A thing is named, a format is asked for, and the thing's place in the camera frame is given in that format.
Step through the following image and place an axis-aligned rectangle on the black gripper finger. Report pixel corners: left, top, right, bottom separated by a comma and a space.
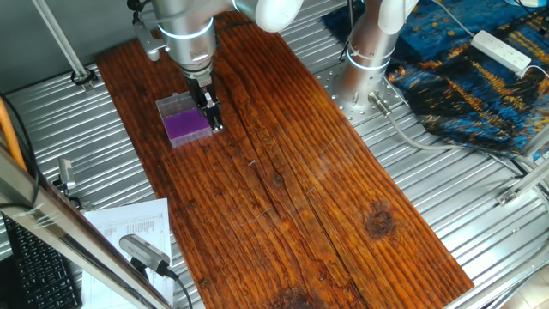
197, 105, 214, 130
205, 91, 224, 133

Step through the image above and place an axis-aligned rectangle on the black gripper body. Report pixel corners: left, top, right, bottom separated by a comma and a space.
187, 70, 215, 117

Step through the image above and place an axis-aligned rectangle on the purple pipette tip box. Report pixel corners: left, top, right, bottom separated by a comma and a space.
154, 91, 214, 149

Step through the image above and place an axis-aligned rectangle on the brown wood grain board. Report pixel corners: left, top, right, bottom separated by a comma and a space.
94, 10, 475, 309

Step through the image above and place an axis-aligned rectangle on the printed paper sheet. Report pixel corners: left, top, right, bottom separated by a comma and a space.
81, 197, 175, 309

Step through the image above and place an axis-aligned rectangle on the orange tube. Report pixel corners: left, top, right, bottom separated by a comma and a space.
0, 97, 27, 173

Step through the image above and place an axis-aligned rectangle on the black keyboard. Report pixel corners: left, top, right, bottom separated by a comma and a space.
2, 214, 82, 309

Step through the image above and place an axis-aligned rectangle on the blue patterned cloth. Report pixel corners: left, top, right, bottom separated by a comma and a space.
321, 0, 549, 159

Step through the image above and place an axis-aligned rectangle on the white power strip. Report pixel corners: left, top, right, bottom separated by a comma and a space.
470, 29, 533, 74

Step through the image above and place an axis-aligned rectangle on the black cable ring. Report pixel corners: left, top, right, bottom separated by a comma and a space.
70, 67, 100, 86

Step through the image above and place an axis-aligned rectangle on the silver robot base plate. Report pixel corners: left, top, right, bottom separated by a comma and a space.
315, 64, 408, 126

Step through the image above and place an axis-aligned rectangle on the aluminium post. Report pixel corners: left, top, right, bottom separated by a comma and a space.
32, 0, 98, 94

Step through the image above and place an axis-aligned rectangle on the silver camera on stand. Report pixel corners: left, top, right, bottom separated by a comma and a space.
118, 233, 172, 278

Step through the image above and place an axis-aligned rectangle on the black base cable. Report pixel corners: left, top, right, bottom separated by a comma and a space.
341, 0, 358, 62

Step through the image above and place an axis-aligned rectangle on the black camera stand cable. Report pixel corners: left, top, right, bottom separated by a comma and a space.
165, 266, 194, 309

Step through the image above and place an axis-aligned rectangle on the black cable behind bar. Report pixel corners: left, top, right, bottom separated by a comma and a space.
0, 92, 40, 211

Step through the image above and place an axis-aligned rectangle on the shiny steel frame bar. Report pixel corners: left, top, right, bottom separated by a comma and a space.
0, 145, 172, 309

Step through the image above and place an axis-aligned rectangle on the grey cable with connector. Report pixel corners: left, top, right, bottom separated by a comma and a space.
367, 91, 522, 171

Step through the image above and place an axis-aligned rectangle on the white power strip cable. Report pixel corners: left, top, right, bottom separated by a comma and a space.
431, 0, 549, 81

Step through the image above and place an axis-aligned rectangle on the aluminium profile with bracket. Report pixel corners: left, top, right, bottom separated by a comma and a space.
496, 128, 549, 206

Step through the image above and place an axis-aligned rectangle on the aluminium frame rail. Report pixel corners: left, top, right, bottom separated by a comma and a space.
443, 251, 549, 309

